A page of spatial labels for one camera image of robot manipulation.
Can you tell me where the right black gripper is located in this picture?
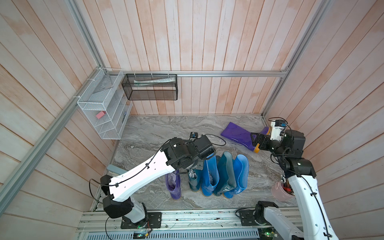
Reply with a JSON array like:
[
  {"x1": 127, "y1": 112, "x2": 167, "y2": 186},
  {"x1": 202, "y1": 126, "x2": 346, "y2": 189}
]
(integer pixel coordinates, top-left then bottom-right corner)
[{"x1": 251, "y1": 132, "x2": 287, "y2": 162}]

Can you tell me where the teal rain boot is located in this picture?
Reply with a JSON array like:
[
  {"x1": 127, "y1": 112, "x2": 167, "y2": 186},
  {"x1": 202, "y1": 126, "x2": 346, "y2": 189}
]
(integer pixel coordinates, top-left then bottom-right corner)
[
  {"x1": 214, "y1": 152, "x2": 237, "y2": 196},
  {"x1": 188, "y1": 169, "x2": 202, "y2": 192}
]

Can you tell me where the blue rain boot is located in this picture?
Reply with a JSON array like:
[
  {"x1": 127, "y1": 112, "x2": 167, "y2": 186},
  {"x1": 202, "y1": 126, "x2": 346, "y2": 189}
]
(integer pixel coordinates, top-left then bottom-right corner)
[
  {"x1": 201, "y1": 156, "x2": 220, "y2": 197},
  {"x1": 224, "y1": 155, "x2": 249, "y2": 199}
]

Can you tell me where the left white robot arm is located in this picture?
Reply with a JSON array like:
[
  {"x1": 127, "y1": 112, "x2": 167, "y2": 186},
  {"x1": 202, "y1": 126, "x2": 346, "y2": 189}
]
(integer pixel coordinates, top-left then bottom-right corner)
[{"x1": 100, "y1": 135, "x2": 216, "y2": 227}]

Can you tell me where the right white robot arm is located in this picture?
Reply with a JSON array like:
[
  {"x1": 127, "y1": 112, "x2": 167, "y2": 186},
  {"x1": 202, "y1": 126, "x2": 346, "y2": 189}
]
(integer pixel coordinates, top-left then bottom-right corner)
[{"x1": 251, "y1": 130, "x2": 338, "y2": 240}]

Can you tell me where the lying purple rain boot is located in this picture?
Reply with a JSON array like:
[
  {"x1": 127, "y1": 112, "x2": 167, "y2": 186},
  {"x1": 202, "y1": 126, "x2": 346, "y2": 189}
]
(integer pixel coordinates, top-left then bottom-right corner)
[{"x1": 221, "y1": 122, "x2": 270, "y2": 153}]

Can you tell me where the standing purple rain boot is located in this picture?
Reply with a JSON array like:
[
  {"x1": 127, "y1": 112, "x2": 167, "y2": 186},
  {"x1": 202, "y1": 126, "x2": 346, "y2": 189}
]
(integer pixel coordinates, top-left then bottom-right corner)
[{"x1": 165, "y1": 170, "x2": 182, "y2": 200}]

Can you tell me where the pink pencil cup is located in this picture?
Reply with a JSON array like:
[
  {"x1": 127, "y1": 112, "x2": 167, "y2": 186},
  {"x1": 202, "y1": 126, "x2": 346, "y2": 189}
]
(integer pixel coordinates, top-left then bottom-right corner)
[{"x1": 271, "y1": 182, "x2": 295, "y2": 202}]

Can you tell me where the pink eraser block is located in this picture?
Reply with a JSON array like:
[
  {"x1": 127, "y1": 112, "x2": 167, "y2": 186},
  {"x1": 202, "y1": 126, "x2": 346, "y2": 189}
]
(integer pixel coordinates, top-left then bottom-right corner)
[{"x1": 96, "y1": 111, "x2": 106, "y2": 120}]

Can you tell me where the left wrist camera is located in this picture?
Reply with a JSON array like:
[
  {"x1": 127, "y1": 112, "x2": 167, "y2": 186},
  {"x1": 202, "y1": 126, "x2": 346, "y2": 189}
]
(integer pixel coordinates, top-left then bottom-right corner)
[{"x1": 189, "y1": 132, "x2": 199, "y2": 140}]

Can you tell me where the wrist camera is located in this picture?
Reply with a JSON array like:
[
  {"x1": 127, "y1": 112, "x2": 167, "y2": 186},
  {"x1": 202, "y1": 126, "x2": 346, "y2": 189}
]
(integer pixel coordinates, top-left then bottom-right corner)
[
  {"x1": 189, "y1": 132, "x2": 199, "y2": 140},
  {"x1": 270, "y1": 119, "x2": 288, "y2": 142}
]

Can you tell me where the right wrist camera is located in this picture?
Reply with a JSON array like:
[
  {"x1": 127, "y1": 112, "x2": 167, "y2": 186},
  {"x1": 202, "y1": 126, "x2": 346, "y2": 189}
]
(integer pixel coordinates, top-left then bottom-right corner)
[{"x1": 270, "y1": 119, "x2": 288, "y2": 142}]

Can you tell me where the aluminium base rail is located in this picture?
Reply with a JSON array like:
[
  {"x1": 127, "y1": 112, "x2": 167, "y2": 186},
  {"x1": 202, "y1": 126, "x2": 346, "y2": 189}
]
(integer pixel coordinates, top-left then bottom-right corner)
[{"x1": 74, "y1": 206, "x2": 325, "y2": 240}]

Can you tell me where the grey-green wall socket box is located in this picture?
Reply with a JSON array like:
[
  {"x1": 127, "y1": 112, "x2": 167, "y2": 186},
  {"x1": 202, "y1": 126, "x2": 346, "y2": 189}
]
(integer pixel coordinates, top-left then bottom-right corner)
[{"x1": 107, "y1": 165, "x2": 127, "y2": 177}]

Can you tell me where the black wire mesh basket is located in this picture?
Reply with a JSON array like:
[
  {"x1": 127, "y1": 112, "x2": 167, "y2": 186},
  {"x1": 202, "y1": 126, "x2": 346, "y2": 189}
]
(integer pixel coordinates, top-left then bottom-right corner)
[{"x1": 122, "y1": 73, "x2": 179, "y2": 101}]

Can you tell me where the white wire mesh shelf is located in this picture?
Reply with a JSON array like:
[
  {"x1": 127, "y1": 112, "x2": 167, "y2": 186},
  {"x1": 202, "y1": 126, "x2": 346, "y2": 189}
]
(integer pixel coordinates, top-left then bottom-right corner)
[{"x1": 78, "y1": 68, "x2": 133, "y2": 140}]

